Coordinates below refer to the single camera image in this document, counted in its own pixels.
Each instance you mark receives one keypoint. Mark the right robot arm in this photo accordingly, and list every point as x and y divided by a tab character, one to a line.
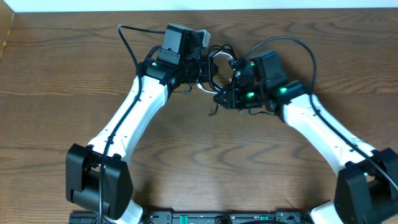
366	188

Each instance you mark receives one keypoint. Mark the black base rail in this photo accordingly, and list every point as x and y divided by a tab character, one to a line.
172	217

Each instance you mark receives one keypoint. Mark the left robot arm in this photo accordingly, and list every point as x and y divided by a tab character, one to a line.
97	174

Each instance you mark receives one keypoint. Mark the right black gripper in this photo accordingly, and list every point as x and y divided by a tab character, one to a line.
235	101

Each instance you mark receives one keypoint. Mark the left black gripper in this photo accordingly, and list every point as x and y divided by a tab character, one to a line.
204	69

